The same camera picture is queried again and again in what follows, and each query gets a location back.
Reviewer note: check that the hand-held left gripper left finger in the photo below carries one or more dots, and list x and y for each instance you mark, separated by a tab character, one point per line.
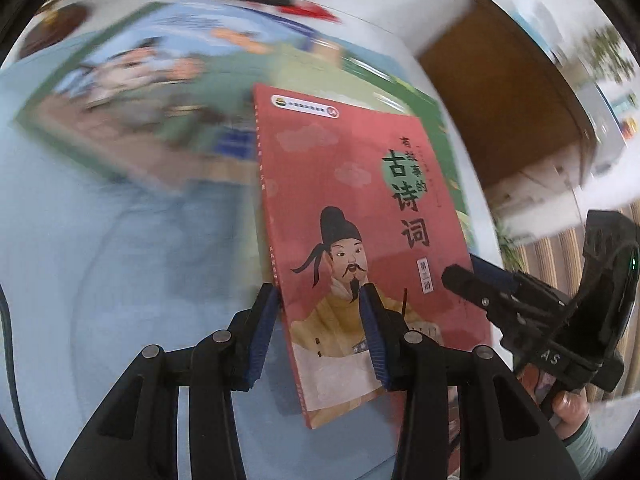
262	340

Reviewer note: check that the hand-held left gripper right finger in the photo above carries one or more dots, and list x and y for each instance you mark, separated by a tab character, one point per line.
372	340

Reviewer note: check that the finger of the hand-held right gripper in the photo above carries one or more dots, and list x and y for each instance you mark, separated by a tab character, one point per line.
497	272
470	287

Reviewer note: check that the pink book with bearded man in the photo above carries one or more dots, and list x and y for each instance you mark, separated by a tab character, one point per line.
350	185

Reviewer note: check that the green book yellow print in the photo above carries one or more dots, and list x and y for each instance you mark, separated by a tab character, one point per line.
400	90

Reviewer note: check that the green-bordered illustrated book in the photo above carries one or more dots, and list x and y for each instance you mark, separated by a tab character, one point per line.
150	85

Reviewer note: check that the person's right forearm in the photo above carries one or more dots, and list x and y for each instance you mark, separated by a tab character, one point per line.
587	452

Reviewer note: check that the person's right hand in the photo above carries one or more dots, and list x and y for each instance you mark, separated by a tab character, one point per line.
572	412

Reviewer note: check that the green potted floor plant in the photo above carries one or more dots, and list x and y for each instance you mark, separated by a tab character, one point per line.
507	247

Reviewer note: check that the striped rug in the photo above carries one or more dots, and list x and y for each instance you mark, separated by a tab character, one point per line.
550	245

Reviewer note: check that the light blue quilted mat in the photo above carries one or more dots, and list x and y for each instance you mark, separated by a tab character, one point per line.
125	270

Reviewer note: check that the brown wooden cabinet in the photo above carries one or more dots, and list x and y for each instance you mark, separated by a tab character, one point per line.
500	100

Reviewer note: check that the green plant on cabinet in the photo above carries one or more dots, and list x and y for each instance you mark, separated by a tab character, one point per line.
600	50

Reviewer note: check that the red tassel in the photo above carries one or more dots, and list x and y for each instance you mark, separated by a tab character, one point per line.
310	11

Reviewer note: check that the yellow globe on wooden base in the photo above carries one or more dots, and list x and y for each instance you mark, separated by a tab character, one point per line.
55	27

